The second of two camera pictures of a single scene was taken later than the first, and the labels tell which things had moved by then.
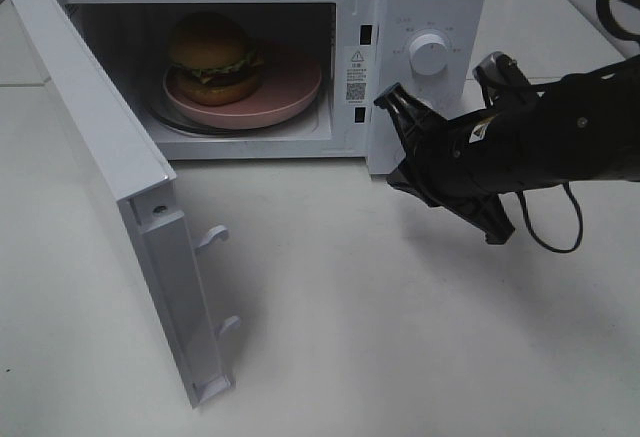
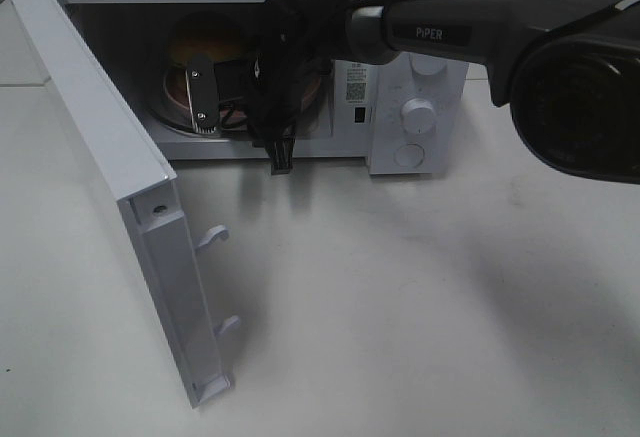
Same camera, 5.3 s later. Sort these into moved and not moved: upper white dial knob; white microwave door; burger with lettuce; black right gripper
Moved: black right gripper
Not moved: upper white dial knob; white microwave door; burger with lettuce
